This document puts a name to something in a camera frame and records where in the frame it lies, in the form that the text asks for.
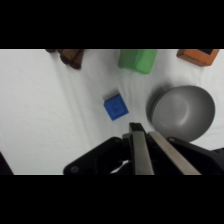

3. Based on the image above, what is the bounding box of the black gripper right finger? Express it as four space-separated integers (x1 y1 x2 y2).
147 130 203 176

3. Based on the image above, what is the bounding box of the grey metal bowl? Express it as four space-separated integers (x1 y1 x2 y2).
146 84 217 143

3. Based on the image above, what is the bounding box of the green block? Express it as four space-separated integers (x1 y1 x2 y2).
117 49 159 75

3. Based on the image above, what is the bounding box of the orange block with blue print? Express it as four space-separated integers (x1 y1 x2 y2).
176 49 221 67

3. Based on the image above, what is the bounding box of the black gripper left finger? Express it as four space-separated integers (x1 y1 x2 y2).
128 122 155 176

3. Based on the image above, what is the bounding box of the blue cube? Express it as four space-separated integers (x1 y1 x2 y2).
102 92 131 122

